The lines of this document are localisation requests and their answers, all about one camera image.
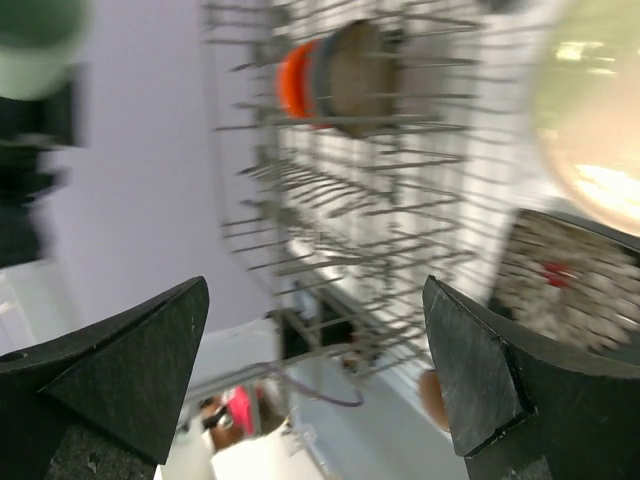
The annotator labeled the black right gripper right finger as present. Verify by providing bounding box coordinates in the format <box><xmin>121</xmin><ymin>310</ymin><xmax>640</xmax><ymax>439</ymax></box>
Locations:
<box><xmin>423</xmin><ymin>277</ymin><xmax>639</xmax><ymax>480</ymax></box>

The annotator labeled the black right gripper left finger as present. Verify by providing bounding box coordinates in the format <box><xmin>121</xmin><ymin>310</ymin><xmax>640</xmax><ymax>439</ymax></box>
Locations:
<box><xmin>1</xmin><ymin>276</ymin><xmax>209</xmax><ymax>480</ymax></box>

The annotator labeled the dark brown cup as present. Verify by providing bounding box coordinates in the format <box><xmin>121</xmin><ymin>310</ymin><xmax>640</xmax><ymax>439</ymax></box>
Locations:
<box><xmin>418</xmin><ymin>370</ymin><xmax>450</xmax><ymax>432</ymax></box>

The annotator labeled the light green cup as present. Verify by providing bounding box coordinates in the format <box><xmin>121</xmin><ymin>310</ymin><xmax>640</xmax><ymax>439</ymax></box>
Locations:
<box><xmin>1</xmin><ymin>0</ymin><xmax>93</xmax><ymax>101</ymax></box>

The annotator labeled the dark blue beige bowl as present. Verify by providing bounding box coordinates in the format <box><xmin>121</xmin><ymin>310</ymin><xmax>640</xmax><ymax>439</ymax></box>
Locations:
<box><xmin>309</xmin><ymin>19</ymin><xmax>398</xmax><ymax>139</ymax></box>

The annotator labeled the orange bowl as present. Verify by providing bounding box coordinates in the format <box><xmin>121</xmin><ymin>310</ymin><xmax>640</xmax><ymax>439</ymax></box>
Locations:
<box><xmin>275</xmin><ymin>38</ymin><xmax>330</xmax><ymax>120</ymax></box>

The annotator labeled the black square floral plate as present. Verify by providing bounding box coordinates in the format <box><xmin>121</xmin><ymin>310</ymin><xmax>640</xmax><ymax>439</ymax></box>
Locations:
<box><xmin>488</xmin><ymin>209</ymin><xmax>639</xmax><ymax>363</ymax></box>

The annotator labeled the cream green round plate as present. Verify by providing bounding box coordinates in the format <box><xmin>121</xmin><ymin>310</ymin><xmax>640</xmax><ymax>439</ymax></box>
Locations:
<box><xmin>531</xmin><ymin>1</ymin><xmax>639</xmax><ymax>236</ymax></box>

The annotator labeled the grey wire dish rack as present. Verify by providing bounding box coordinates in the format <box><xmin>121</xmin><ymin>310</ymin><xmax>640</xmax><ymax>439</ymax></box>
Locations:
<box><xmin>200</xmin><ymin>1</ymin><xmax>560</xmax><ymax>384</ymax></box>

